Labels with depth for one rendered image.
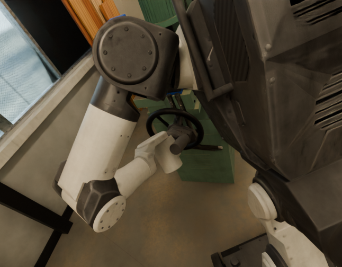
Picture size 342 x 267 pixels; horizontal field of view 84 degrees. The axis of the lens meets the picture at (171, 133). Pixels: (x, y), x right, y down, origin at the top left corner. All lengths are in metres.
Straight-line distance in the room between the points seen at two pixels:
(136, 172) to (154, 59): 0.30
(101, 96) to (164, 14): 0.67
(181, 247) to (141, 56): 1.39
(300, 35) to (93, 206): 0.36
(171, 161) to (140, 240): 1.15
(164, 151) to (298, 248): 0.45
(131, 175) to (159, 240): 1.15
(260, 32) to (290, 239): 0.56
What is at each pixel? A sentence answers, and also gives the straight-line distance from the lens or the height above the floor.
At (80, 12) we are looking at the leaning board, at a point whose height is 1.25.
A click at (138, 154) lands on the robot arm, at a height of 1.07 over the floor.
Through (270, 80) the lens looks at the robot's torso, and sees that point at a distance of 0.23.
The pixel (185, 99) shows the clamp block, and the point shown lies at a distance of 0.90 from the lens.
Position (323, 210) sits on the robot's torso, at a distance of 0.40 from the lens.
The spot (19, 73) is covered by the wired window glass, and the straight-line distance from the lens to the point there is 2.02.
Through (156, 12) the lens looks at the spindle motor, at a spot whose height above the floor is 1.26.
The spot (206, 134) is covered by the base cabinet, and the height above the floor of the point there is 0.59.
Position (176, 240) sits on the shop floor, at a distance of 1.56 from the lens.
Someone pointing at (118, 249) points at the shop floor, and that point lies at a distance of 1.73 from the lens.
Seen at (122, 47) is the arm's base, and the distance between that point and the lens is 0.29.
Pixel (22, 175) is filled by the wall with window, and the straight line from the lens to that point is 1.84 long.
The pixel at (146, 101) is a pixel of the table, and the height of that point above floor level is 0.88.
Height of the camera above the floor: 1.44
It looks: 42 degrees down
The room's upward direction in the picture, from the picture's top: 24 degrees counter-clockwise
